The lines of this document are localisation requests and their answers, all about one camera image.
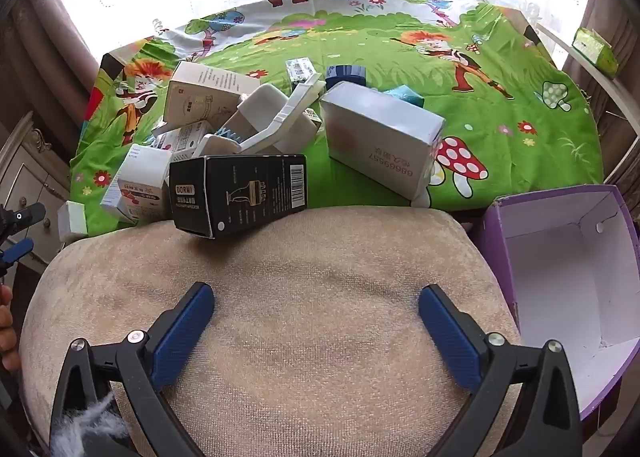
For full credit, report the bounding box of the teal packet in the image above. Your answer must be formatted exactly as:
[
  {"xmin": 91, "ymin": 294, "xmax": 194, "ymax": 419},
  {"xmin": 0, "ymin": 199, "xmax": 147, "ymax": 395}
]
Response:
[{"xmin": 385, "ymin": 85, "xmax": 424, "ymax": 108}]

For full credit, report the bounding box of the purple cardboard storage box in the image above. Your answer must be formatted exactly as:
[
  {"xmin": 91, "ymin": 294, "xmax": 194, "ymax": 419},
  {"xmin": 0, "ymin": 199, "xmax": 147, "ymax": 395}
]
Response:
[{"xmin": 470, "ymin": 185, "xmax": 639, "ymax": 418}]

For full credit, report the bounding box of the green tissue pack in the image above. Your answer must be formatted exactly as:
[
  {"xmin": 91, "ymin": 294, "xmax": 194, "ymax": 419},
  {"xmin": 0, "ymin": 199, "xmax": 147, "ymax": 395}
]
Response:
[{"xmin": 572, "ymin": 27, "xmax": 620, "ymax": 79}]

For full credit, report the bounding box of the small white cube box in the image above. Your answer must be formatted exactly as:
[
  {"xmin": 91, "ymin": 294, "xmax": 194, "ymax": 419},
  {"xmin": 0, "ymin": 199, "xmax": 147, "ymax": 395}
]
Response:
[{"xmin": 117, "ymin": 145, "xmax": 172, "ymax": 188}]

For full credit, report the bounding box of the white basketball hoop toy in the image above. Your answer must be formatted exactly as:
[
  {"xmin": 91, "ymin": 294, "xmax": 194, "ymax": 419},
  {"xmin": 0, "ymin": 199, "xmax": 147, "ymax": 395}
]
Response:
[{"xmin": 192, "ymin": 73, "xmax": 324, "ymax": 158}]

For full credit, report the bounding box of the white curved shelf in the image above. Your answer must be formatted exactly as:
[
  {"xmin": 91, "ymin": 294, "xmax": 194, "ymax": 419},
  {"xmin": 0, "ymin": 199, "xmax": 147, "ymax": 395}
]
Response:
[{"xmin": 534, "ymin": 22, "xmax": 640, "ymax": 138}]

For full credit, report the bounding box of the white barcode medicine box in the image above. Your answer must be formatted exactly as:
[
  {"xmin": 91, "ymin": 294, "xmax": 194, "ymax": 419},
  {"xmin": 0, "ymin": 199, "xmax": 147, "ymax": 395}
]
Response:
[{"xmin": 285, "ymin": 57, "xmax": 316, "ymax": 88}]

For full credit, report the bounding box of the black product box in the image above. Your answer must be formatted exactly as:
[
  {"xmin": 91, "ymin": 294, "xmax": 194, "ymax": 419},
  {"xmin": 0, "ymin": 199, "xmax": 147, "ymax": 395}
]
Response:
[{"xmin": 169, "ymin": 154, "xmax": 307, "ymax": 239}]

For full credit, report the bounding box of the green cartoon tablecloth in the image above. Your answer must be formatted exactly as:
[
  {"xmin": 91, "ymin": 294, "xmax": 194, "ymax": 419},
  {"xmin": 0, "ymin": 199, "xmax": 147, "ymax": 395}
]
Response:
[{"xmin": 70, "ymin": 0, "xmax": 604, "ymax": 236}]

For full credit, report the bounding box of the person's left hand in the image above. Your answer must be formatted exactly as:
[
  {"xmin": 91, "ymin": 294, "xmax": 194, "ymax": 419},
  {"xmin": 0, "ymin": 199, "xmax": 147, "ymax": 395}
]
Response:
[{"xmin": 0, "ymin": 285, "xmax": 21, "ymax": 373}]

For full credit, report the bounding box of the brown drape curtain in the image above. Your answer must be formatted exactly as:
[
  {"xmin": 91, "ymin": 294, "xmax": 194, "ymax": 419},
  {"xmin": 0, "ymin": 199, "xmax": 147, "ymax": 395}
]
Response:
[{"xmin": 1, "ymin": 0, "xmax": 99, "ymax": 159}]

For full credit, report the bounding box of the large silver grey box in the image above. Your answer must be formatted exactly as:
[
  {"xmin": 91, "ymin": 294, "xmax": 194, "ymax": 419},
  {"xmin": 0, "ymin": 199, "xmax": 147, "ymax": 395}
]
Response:
[{"xmin": 320, "ymin": 81, "xmax": 446, "ymax": 206}]

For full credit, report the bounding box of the dark blue small box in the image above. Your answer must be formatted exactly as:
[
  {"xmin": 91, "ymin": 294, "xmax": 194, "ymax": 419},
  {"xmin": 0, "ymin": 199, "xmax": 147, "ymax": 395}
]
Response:
[{"xmin": 324, "ymin": 65, "xmax": 367, "ymax": 90}]

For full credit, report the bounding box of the white box with text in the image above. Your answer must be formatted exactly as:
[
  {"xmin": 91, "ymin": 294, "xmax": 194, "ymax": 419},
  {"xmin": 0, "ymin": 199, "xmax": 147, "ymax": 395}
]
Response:
[{"xmin": 164, "ymin": 61, "xmax": 260, "ymax": 131}]

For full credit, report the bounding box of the white red medicine box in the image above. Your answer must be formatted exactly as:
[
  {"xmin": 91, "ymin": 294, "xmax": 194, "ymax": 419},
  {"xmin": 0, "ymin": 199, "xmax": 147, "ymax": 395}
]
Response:
[{"xmin": 100, "ymin": 178, "xmax": 167, "ymax": 224}]

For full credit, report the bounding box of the white cabinet with drawers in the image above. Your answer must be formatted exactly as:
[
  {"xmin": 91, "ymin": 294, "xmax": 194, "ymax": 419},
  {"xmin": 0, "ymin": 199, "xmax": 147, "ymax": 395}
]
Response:
[{"xmin": 1, "ymin": 113, "xmax": 70, "ymax": 274}]

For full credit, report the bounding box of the beige plush cushion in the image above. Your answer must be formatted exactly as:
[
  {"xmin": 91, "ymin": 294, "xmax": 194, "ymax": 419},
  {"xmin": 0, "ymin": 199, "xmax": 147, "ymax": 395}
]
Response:
[{"xmin": 20, "ymin": 206, "xmax": 520, "ymax": 456}]

